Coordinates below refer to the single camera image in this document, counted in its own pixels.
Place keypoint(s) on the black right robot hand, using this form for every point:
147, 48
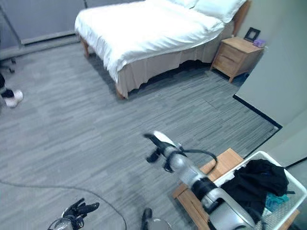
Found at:
160, 141

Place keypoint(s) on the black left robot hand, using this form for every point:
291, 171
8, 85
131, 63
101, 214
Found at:
81, 208

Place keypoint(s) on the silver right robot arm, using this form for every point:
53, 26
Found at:
206, 191

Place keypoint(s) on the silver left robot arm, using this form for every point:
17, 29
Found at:
62, 223

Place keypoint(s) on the white laundry basket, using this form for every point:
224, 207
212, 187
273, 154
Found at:
283, 191

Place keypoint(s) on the low wooden table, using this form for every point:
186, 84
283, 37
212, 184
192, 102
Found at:
192, 196

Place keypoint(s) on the dark robot foot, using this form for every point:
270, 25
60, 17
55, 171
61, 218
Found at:
146, 216

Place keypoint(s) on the black garment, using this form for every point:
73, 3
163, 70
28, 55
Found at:
256, 187

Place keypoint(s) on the white duvet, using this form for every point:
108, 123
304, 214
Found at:
148, 33

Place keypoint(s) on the wooden nightstand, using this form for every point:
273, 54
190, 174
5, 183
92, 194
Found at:
236, 56

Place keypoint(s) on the teal cloth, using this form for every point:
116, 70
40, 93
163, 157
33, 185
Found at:
275, 200

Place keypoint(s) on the person's foot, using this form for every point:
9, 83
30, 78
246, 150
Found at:
13, 97

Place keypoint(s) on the small purple box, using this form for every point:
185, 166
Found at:
259, 42

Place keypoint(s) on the white pillow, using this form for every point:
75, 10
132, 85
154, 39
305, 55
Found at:
218, 8

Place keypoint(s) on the black office chair base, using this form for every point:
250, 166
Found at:
9, 64

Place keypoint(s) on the grey metal rack pole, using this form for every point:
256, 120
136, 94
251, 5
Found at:
10, 24

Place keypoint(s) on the black picture frame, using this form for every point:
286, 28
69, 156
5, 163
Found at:
252, 34

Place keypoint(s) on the wooden bed frame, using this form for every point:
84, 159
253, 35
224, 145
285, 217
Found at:
241, 16

